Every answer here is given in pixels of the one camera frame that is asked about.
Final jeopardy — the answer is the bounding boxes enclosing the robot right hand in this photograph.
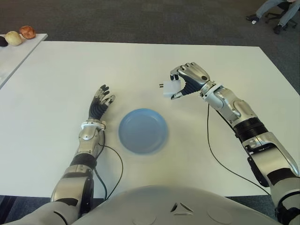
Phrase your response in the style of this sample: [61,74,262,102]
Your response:
[169,62,210,100]

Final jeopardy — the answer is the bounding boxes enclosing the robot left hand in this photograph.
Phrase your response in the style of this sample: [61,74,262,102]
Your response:
[88,84,116,122]

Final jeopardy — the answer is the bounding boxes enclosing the white square charger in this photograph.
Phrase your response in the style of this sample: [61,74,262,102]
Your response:
[159,79,182,98]

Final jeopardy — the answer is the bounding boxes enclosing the blue round plate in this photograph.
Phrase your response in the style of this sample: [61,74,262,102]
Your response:
[118,107,169,155]

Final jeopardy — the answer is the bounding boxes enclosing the white side table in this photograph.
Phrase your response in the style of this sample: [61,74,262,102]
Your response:
[0,34,48,89]

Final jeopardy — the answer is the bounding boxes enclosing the black office chair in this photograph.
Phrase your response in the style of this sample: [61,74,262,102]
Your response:
[264,0,297,29]

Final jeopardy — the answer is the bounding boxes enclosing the red-brown bread bun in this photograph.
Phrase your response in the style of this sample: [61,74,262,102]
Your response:
[19,25,36,39]

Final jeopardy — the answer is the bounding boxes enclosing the seated person grey trousers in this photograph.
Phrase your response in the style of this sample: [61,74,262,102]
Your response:
[246,0,300,35]

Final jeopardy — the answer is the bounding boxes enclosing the robot torso grey shell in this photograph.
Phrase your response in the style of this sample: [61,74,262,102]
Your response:
[77,185,282,225]

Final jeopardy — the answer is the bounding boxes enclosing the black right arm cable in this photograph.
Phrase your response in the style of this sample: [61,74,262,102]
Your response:
[207,103,271,196]

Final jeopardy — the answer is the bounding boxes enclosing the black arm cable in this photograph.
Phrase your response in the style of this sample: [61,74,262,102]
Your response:
[207,103,271,196]
[93,131,124,200]

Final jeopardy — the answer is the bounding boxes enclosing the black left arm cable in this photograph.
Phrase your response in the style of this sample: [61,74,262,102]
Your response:
[93,131,124,200]

